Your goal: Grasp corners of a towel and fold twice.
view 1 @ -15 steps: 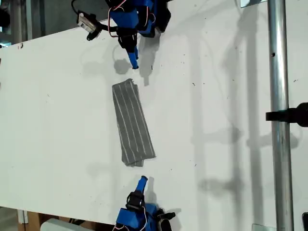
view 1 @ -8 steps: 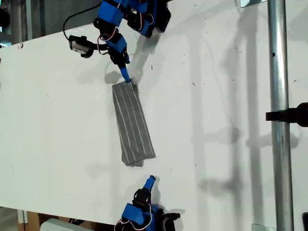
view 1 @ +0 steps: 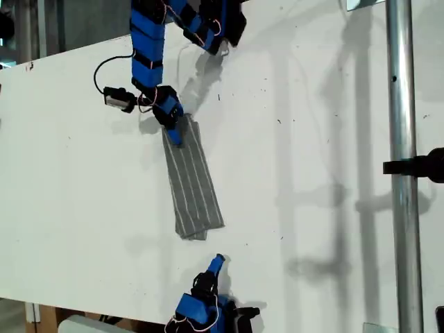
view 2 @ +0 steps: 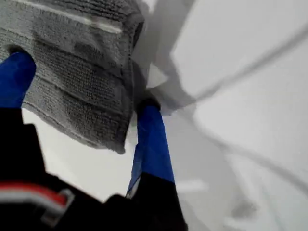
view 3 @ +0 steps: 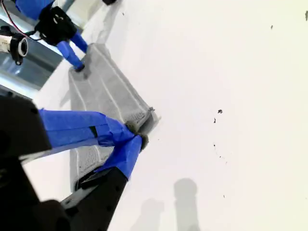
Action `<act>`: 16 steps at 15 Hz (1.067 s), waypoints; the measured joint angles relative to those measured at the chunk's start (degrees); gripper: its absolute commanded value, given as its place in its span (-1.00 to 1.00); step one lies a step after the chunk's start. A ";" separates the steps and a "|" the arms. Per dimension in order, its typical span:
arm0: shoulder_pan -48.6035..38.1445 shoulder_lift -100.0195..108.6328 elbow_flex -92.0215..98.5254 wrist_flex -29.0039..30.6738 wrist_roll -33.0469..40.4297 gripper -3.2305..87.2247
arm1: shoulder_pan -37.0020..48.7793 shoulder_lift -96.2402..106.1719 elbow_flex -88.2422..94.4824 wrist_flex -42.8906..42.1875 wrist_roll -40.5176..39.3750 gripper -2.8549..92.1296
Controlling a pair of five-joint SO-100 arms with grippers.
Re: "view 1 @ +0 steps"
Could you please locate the black camera box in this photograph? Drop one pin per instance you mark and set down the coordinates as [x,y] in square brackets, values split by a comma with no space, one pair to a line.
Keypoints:
[243,317]
[118,98]

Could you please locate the dark flat device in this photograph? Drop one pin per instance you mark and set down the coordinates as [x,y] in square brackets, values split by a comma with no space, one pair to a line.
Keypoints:
[440,320]

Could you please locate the grey white-striped towel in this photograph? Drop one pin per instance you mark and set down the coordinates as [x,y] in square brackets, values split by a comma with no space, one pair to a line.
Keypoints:
[192,187]

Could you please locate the wooden table leg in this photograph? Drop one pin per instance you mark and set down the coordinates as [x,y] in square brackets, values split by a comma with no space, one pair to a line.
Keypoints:
[46,320]

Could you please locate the steel post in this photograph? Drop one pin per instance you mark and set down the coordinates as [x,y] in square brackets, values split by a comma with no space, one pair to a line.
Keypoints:
[402,104]

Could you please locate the black round object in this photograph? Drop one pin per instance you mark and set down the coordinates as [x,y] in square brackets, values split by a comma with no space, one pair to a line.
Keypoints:
[5,24]

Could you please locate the white table bracket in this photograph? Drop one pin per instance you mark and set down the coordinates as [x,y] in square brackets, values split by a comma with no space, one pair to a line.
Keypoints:
[33,312]

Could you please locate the small dark corner clip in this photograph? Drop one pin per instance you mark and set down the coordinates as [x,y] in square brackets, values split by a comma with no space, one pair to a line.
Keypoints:
[30,66]

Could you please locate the white box under table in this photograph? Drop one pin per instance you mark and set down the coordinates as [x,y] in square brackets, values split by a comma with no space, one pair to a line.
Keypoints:
[79,326]

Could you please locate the black post clamp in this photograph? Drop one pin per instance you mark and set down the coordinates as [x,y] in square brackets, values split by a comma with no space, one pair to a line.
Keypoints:
[426,166]

